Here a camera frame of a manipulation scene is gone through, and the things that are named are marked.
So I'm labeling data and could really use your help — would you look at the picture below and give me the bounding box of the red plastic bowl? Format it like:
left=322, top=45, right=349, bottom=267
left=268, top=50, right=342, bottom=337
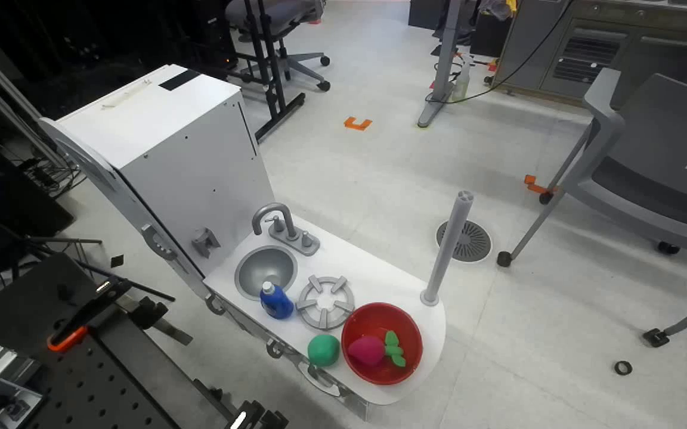
left=342, top=303, right=425, bottom=385

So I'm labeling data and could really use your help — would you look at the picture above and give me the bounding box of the grey toy faucet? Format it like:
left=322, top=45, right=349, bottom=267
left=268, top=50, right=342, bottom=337
left=251, top=203, right=319, bottom=257

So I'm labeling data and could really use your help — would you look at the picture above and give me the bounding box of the orange floor tape marker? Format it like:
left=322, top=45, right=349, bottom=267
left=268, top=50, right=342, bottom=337
left=344, top=117, right=372, bottom=130

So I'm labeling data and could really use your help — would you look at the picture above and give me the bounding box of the grey toy sink basin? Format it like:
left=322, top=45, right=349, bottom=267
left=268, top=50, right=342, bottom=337
left=235, top=244, right=297, bottom=298

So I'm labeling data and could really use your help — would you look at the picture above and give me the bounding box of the blue soap bottle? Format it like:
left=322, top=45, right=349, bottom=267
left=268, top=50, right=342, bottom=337
left=261, top=280, right=294, bottom=318

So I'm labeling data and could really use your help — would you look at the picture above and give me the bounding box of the grey vertical pole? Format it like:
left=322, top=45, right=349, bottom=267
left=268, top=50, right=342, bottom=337
left=419, top=190, right=473, bottom=308

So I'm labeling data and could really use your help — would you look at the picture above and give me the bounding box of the round floor drain cover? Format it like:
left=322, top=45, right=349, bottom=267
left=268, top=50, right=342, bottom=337
left=453, top=221, right=491, bottom=262

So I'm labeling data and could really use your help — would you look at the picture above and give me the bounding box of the green ball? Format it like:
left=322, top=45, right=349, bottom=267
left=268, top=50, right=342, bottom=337
left=308, top=333, right=342, bottom=367

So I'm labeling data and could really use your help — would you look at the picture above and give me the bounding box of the white toy kitchen unit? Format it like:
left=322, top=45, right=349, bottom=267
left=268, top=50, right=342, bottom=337
left=41, top=64, right=446, bottom=411

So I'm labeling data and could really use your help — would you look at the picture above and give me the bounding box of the black rolling chair base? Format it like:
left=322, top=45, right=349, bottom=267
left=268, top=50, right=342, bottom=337
left=224, top=0, right=331, bottom=142

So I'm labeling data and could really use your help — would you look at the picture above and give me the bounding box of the black perforated table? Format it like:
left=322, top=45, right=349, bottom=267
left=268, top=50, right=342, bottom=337
left=0, top=257, right=229, bottom=429

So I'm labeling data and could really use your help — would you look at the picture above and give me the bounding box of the grey office chair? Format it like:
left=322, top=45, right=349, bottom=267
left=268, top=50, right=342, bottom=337
left=497, top=67, right=687, bottom=350

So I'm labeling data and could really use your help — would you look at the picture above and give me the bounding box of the orange handled clamp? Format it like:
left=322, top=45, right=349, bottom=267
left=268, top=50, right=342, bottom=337
left=46, top=303, right=105, bottom=354

